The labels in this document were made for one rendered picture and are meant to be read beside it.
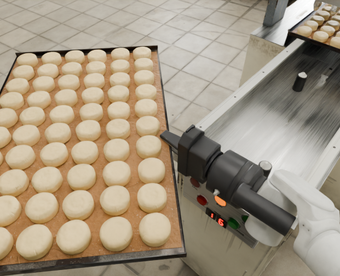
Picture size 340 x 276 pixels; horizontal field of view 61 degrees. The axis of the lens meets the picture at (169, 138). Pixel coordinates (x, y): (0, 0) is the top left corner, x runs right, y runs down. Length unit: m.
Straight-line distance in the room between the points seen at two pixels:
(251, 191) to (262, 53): 0.93
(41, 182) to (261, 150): 0.55
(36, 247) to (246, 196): 0.33
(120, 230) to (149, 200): 0.07
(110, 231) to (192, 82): 2.02
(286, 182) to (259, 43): 0.91
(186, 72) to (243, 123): 1.69
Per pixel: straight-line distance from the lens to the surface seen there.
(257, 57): 1.36
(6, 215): 0.54
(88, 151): 0.57
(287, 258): 1.64
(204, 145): 0.53
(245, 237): 0.80
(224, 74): 2.53
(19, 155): 0.61
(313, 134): 0.92
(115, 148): 0.57
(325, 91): 1.10
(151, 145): 0.56
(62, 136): 0.62
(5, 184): 0.58
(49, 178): 0.56
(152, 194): 0.50
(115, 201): 0.50
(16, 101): 0.74
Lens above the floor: 1.44
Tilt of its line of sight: 48 degrees down
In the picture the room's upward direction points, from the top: straight up
